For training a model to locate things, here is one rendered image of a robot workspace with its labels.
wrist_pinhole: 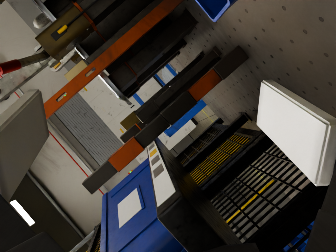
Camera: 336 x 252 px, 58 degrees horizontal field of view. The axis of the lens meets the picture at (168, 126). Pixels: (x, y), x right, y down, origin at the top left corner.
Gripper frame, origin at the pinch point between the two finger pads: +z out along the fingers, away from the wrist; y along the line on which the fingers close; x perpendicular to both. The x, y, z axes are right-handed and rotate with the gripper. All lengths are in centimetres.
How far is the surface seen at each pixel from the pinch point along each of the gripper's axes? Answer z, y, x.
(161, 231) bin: 13.2, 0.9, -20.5
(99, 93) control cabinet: 835, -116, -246
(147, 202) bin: 22.5, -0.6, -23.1
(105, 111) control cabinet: 810, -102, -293
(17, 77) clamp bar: 56, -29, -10
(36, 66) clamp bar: 58, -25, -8
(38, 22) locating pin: 76, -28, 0
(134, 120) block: 76, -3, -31
